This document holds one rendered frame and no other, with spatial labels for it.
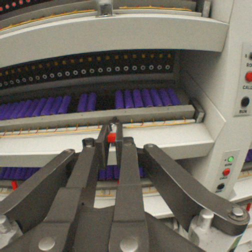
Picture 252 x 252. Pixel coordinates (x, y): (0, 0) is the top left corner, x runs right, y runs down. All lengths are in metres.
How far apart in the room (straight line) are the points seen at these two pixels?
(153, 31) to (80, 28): 0.10
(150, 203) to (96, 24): 0.38
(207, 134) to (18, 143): 0.37
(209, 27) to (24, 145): 0.37
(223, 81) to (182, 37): 0.10
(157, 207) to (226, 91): 0.30
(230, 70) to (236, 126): 0.10
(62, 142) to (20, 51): 0.17
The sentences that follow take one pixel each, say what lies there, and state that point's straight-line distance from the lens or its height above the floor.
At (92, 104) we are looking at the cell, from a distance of 0.32.
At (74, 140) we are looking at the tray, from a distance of 0.28.
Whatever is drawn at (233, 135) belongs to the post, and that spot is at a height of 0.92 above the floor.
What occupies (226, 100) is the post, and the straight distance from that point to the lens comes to 0.28.
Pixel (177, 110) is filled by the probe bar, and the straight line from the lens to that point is 0.30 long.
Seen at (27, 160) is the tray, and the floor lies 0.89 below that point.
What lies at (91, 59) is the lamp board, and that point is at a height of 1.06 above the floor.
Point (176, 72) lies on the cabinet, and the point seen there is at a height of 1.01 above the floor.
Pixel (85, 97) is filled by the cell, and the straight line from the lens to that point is 0.35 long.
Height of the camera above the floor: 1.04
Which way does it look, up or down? 24 degrees down
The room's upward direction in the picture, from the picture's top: 3 degrees counter-clockwise
